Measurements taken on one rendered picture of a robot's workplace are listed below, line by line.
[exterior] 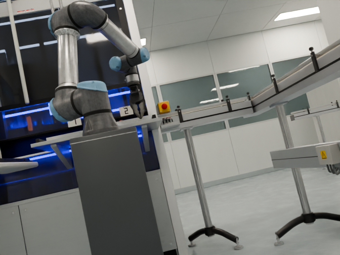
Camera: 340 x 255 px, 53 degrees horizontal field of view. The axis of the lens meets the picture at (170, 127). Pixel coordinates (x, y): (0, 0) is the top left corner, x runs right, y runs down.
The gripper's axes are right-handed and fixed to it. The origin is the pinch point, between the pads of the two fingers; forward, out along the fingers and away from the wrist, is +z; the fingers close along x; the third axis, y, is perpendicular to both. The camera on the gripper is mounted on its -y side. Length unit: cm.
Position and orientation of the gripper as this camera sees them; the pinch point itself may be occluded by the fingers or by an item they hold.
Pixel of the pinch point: (140, 116)
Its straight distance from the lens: 194.1
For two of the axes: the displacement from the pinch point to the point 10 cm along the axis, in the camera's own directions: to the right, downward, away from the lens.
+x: -9.7, 2.1, -1.1
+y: -0.8, 1.3, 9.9
